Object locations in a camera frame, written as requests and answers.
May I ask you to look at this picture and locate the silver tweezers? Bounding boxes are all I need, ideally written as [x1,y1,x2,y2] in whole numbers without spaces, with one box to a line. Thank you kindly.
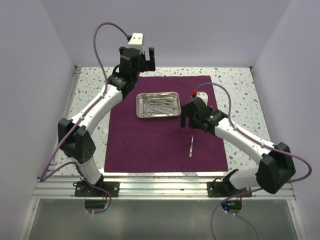
[188,134,194,158]

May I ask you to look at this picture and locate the stainless steel instrument tray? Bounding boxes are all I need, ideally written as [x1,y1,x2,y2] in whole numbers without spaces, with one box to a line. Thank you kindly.
[136,92,181,119]

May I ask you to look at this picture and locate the purple surgical cloth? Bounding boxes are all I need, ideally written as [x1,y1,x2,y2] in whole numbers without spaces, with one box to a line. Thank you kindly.
[104,76,228,173]

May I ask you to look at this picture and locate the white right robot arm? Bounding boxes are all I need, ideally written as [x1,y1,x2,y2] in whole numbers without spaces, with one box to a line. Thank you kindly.
[180,97,296,197]

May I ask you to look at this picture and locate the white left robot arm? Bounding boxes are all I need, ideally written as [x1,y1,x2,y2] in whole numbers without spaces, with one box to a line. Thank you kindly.
[58,47,156,197]

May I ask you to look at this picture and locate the steel surgical scissors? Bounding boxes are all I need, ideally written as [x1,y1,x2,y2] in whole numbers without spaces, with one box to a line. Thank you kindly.
[142,102,153,117]

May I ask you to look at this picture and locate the steel forceps in tray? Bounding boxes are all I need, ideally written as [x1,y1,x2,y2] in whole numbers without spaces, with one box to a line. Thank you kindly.
[149,99,178,112]

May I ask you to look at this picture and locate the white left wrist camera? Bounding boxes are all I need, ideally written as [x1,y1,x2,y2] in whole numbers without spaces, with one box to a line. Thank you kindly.
[127,33,144,52]

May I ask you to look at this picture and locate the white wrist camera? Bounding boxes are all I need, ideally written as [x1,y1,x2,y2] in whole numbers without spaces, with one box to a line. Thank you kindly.
[191,89,209,105]
[127,33,144,52]

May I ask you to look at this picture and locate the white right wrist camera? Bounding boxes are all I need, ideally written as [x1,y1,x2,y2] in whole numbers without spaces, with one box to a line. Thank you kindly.
[191,89,209,105]

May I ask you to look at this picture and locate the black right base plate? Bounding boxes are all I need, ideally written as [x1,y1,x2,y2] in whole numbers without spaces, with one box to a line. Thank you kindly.
[206,181,253,198]

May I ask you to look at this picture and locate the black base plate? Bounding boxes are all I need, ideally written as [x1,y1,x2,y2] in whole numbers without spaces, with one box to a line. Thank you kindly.
[72,181,120,198]
[206,181,253,198]

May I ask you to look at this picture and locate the aluminium front frame rail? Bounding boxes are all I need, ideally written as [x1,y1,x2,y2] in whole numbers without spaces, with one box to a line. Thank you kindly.
[32,176,293,201]

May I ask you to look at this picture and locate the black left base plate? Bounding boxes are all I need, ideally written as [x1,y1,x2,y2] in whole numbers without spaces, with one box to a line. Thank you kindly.
[72,181,120,198]

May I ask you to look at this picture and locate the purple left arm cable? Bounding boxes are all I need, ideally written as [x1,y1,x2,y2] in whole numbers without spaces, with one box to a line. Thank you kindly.
[39,22,132,216]

